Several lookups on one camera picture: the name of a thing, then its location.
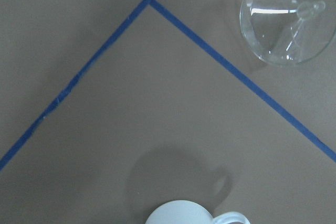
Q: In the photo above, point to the white enamel mug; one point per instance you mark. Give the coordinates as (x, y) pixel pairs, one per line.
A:
(184, 211)

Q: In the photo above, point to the clear glass funnel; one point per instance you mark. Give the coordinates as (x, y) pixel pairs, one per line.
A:
(287, 32)

